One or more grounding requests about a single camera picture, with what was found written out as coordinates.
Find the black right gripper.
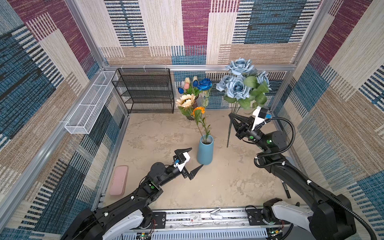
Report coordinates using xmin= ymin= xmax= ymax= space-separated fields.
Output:
xmin=229 ymin=112 xmax=269 ymax=151

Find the teal cylindrical vase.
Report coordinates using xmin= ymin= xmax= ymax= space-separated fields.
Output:
xmin=197 ymin=135 xmax=214 ymax=165

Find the dusty blue hydrangea bunch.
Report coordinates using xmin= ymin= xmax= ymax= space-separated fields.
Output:
xmin=215 ymin=57 xmax=273 ymax=148

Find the orange marigold flower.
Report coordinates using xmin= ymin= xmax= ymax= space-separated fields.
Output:
xmin=193 ymin=107 xmax=211 ymax=144

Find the pink ribbed glass vase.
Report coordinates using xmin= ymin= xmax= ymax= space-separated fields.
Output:
xmin=186 ymin=102 xmax=198 ymax=121

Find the blue rose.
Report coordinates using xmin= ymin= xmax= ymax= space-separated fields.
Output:
xmin=198 ymin=78 xmax=213 ymax=144

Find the cream dahlia flower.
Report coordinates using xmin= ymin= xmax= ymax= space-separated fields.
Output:
xmin=176 ymin=94 xmax=196 ymax=117

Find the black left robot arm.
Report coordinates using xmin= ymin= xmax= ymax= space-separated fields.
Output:
xmin=62 ymin=148 xmax=200 ymax=240

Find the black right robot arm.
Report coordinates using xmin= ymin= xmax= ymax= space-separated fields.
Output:
xmin=229 ymin=113 xmax=377 ymax=240

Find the pink glasses case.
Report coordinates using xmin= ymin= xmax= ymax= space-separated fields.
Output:
xmin=110 ymin=166 xmax=129 ymax=196

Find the black white marker pen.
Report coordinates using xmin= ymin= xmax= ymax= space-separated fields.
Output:
xmin=281 ymin=181 xmax=291 ymax=199

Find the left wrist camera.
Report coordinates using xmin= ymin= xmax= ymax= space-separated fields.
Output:
xmin=173 ymin=153 xmax=191 ymax=170

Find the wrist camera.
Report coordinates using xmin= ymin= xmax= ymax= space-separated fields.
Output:
xmin=173 ymin=153 xmax=191 ymax=170
xmin=252 ymin=107 xmax=272 ymax=131

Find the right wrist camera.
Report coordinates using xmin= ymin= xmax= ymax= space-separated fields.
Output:
xmin=252 ymin=107 xmax=272 ymax=131

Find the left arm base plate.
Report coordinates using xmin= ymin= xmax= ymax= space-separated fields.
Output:
xmin=139 ymin=212 xmax=167 ymax=230

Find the aluminium mounting rail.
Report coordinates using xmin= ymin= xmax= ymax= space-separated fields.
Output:
xmin=153 ymin=202 xmax=314 ymax=231

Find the black wire mesh shelf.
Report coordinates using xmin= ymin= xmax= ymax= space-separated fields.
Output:
xmin=112 ymin=68 xmax=175 ymax=114

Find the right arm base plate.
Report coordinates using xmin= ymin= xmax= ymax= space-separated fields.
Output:
xmin=245 ymin=206 xmax=291 ymax=227

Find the white wire mesh basket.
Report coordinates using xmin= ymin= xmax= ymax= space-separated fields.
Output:
xmin=65 ymin=71 xmax=115 ymax=135

